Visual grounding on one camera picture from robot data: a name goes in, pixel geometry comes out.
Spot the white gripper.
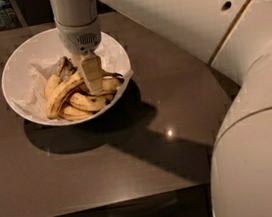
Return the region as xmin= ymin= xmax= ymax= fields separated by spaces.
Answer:
xmin=55 ymin=16 xmax=103 ymax=95

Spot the long top yellow banana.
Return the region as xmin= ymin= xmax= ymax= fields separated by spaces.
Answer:
xmin=45 ymin=71 xmax=84 ymax=119

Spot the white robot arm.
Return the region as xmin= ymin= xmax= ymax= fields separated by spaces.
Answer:
xmin=50 ymin=0 xmax=272 ymax=217

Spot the right yellow banana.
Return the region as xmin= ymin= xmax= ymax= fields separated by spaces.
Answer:
xmin=102 ymin=76 xmax=124 ymax=93

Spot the left small yellow banana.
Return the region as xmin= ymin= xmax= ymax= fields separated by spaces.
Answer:
xmin=44 ymin=74 xmax=61 ymax=98

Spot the middle spotted yellow banana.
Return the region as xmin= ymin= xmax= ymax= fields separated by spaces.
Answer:
xmin=67 ymin=92 xmax=106 ymax=112

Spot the bottom yellow banana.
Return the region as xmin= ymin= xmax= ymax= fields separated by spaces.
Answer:
xmin=58 ymin=103 xmax=93 ymax=121

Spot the white bowl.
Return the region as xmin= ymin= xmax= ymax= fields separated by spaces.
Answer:
xmin=1 ymin=28 xmax=133 ymax=127

